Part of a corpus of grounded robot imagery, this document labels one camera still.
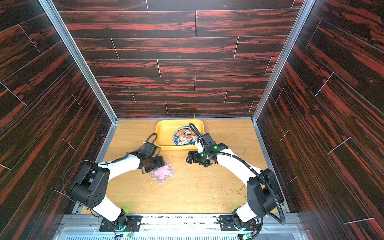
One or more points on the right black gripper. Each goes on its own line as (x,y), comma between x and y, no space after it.
(195,156)

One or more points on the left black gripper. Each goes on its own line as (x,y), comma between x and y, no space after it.
(161,162)

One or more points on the yellow plastic storage box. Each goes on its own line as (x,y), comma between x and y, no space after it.
(165,130)

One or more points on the orange cartoon round coaster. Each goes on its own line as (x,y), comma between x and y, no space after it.
(184,136)

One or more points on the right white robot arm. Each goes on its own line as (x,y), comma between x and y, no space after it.
(264,195)

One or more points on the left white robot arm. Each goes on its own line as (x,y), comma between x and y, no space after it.
(90,185)

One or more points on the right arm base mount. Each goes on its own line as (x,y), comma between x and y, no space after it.
(233,222)

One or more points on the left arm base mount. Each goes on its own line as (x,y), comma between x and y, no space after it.
(128,223)

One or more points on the right metal frame post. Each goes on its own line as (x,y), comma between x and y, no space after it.
(294,33)

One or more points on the metal frame post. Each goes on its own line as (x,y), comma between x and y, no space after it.
(294,33)
(58,23)

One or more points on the left metal frame post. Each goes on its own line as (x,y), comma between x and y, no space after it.
(58,23)

